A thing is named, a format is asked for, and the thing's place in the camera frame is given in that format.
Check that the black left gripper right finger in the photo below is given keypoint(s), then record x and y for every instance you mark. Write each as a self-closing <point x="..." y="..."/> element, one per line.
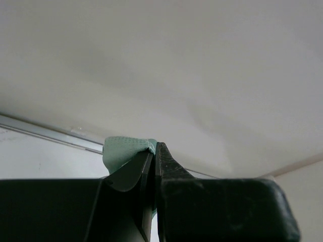
<point x="178" y="199"/>

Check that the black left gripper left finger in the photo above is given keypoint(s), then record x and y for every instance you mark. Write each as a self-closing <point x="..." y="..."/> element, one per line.
<point x="127" y="201"/>

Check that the green satin tablecloth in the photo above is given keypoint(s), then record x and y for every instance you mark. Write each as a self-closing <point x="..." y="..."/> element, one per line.
<point x="119" y="150"/>

